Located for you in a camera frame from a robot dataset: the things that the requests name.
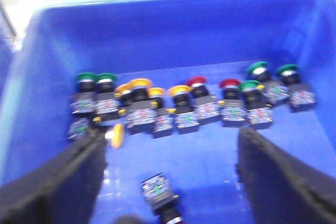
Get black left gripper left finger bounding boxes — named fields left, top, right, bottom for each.
left=1, top=130, right=107, bottom=223

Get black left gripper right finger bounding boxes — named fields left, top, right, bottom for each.
left=236, top=127, right=335, bottom=223

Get yellow push button sideways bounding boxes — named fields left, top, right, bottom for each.
left=66, top=116, right=125, bottom=149

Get red mushroom push button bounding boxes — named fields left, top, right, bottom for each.
left=140, top=173, right=185, bottom=224

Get green push button front right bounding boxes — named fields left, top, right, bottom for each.
left=238, top=80, right=274, bottom=130

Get green push button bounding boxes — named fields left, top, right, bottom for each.
left=238, top=80, right=274, bottom=130
left=276, top=63, right=316, bottom=112
left=247, top=61, right=290, bottom=106
left=94, top=72, right=121, bottom=123
left=70, top=72, right=97, bottom=117

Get red push button right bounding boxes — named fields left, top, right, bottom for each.
left=218, top=78, right=246, bottom=127

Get green push button far left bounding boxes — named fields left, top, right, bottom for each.
left=70, top=72, right=97, bottom=117

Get green push button far right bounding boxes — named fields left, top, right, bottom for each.
left=276, top=63, right=316, bottom=112

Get green push button back right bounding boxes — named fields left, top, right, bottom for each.
left=247, top=61, right=290, bottom=106

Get yellow push button large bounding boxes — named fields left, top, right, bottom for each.
left=125, top=78, right=156, bottom=135

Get red push button centre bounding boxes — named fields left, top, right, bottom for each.
left=186, top=76, right=219, bottom=125

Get yellow push button back left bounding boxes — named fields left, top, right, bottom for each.
left=115, top=83, right=133, bottom=110

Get yellow push button centre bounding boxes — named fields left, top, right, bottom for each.
left=168, top=85, right=200, bottom=134

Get yellow push button small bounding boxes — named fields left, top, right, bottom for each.
left=148, top=87, right=173, bottom=138

